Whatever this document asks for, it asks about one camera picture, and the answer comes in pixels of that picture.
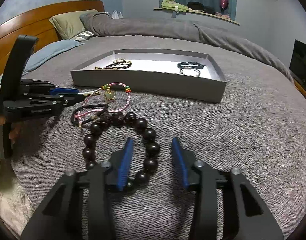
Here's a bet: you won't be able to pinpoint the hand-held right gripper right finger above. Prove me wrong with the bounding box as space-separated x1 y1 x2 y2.
171 137 284 240

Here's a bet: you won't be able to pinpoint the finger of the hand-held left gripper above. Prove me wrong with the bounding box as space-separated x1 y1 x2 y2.
20 79 81 97
4 92 90 118

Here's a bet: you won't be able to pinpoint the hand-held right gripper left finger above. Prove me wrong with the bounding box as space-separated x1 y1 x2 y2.
21 137 135 240

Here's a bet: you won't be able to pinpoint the pink cord bracelet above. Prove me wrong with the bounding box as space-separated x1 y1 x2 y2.
76 83 132 128

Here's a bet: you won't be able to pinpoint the dark wooden bead bracelet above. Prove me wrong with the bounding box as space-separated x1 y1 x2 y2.
82 112 160 189

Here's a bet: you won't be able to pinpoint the dark braided bracelet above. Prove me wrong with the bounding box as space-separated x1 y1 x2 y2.
103 60 132 70

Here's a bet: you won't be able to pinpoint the grey cardboard box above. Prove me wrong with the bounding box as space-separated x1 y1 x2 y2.
70 49 228 103

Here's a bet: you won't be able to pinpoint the large silver bangle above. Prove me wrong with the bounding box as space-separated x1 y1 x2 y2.
182 69 201 77

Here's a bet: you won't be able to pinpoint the blue bead bracelet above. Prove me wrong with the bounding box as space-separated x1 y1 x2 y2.
177 61 204 70

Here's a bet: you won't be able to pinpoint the person's left hand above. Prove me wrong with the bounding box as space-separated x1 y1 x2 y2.
8 125 20 144

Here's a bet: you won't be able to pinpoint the blue blanket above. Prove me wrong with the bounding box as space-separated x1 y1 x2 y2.
22 39 85 75

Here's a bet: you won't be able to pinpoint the wooden headboard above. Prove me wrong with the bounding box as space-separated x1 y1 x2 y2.
0 0 105 88

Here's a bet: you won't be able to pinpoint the striped pillow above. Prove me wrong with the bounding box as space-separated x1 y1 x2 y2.
74 31 95 42

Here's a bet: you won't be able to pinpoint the olive pillow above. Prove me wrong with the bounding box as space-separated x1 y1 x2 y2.
49 9 100 40

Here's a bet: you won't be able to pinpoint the grey knit bedspread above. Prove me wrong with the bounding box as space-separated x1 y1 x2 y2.
9 34 306 240

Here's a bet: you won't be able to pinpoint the beige fluffy rug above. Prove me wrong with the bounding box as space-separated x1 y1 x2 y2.
0 155 35 233

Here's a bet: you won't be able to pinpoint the grey duvet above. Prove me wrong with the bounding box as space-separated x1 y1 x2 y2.
79 12 294 83

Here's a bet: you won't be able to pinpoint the green cloth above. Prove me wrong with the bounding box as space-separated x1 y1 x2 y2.
161 0 188 12

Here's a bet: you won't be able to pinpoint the wooden television stand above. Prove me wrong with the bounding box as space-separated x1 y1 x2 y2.
291 77 306 105

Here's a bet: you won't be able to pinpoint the wooden windowsill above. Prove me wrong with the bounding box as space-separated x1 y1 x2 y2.
153 7 240 26

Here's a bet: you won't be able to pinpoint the black clothes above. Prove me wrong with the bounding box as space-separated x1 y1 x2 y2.
187 1 222 15

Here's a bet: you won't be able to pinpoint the black television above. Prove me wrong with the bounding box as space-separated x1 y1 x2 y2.
288 39 306 94

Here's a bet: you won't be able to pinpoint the black cord bracelet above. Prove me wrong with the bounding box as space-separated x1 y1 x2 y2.
71 104 109 128

